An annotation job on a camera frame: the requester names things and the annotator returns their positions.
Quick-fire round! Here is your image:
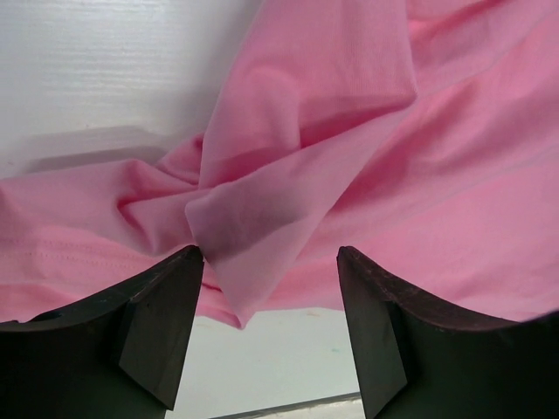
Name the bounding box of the light pink t-shirt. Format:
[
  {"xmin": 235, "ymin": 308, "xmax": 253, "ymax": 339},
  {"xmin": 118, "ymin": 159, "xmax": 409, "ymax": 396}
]
[{"xmin": 1, "ymin": 1, "xmax": 558, "ymax": 328}]

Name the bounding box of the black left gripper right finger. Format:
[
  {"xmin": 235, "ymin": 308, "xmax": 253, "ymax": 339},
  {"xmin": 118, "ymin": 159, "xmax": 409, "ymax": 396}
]
[{"xmin": 337, "ymin": 247, "xmax": 558, "ymax": 418}]

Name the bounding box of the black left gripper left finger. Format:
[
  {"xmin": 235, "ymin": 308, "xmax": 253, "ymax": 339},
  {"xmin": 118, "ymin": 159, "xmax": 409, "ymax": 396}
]
[{"xmin": 1, "ymin": 246, "xmax": 204, "ymax": 418}]

